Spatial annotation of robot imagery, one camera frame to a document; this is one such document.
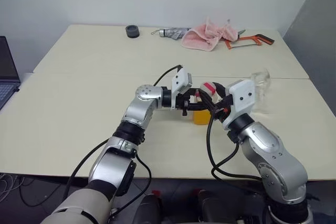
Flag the orange drink bottle red label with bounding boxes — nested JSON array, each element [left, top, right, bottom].
[[190, 82, 224, 126]]

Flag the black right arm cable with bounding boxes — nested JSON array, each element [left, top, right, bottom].
[[206, 115, 265, 182]]

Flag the dark laptop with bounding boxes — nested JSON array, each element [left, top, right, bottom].
[[0, 36, 21, 111]]

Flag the grey folded umbrella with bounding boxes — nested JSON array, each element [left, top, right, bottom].
[[151, 27, 192, 40]]

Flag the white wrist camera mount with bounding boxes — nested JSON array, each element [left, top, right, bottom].
[[170, 68, 194, 110], [222, 79, 257, 130]]

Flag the orange hacksaw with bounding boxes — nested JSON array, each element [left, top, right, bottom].
[[225, 34, 275, 50]]

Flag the dark rounded shape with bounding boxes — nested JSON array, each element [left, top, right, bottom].
[[138, 189, 162, 224]]

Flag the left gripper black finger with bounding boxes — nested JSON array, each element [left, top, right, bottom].
[[188, 88, 208, 102], [187, 103, 214, 112]]

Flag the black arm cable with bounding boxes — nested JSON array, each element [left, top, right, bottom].
[[62, 64, 183, 204], [206, 115, 265, 182]]

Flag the black round tape roll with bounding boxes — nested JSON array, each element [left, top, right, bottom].
[[125, 25, 141, 39]]

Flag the white floor cables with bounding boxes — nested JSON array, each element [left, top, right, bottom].
[[0, 172, 25, 204]]

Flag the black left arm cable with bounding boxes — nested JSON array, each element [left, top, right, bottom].
[[62, 64, 183, 204]]

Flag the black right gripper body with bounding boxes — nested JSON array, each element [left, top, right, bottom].
[[213, 94, 235, 123]]

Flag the pink towel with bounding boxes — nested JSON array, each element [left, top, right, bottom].
[[181, 16, 239, 52]]

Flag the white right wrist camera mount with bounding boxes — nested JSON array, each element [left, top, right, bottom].
[[222, 79, 257, 130]]

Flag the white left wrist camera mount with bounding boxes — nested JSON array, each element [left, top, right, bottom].
[[170, 68, 194, 110]]

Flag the black floor cable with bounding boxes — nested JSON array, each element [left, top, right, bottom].
[[19, 176, 67, 207]]

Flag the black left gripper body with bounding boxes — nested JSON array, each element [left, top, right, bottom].
[[175, 89, 196, 117]]

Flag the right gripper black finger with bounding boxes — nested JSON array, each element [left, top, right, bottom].
[[199, 90, 219, 112], [211, 81, 227, 101]]

